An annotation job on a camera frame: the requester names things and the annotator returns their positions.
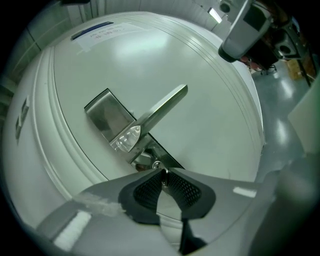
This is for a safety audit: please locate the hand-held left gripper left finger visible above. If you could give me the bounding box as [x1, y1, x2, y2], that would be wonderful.
[36, 168, 181, 256]

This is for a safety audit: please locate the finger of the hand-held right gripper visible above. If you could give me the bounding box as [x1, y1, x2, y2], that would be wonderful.
[217, 0, 274, 63]

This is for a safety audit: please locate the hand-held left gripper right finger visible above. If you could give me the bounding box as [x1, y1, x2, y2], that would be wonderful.
[166, 167, 261, 256]

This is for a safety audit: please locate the small metal key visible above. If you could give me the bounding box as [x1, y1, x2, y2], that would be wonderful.
[160, 168, 170, 188]

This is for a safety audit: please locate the silver door lock plate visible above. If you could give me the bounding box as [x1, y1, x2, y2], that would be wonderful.
[84, 87, 186, 173]

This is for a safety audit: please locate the white door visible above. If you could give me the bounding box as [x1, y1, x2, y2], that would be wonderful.
[51, 18, 266, 186]

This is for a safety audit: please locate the blue door sign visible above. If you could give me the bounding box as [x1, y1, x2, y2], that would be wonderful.
[71, 21, 115, 41]

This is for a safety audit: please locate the ceiling light panel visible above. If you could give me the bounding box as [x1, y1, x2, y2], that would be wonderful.
[207, 7, 222, 25]

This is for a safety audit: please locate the black office chair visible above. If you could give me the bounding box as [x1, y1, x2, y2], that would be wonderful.
[248, 41, 279, 76]

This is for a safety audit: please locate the cardboard box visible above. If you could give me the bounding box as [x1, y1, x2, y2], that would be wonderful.
[286, 59, 316, 81]

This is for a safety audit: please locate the white board panel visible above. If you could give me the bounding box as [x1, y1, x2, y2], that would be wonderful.
[287, 82, 320, 156]

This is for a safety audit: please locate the white paper notice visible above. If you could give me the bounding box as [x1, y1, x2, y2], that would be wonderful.
[76, 22, 151, 53]

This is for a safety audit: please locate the metal strike plate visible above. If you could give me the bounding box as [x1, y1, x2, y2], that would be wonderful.
[15, 96, 31, 145]

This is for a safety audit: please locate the white door frame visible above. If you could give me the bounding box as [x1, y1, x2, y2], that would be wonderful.
[2, 46, 111, 213]

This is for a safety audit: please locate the silver door lever handle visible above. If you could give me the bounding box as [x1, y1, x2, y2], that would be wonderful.
[109, 84, 189, 153]

